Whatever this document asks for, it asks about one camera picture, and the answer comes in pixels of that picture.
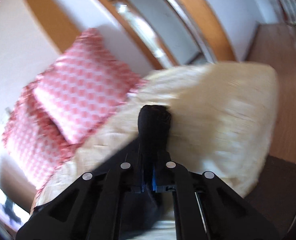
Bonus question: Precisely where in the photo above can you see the black pants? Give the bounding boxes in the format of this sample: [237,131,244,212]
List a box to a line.
[137,105,172,163]

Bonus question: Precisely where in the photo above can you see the cream patterned bedspread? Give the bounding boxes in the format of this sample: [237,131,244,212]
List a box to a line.
[33,62,278,206]

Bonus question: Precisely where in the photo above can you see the large pink polka-dot pillow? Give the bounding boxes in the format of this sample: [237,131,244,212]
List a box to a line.
[34,28,140,144]

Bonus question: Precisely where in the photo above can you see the wooden door frame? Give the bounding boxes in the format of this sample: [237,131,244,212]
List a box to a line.
[25,0,235,75]

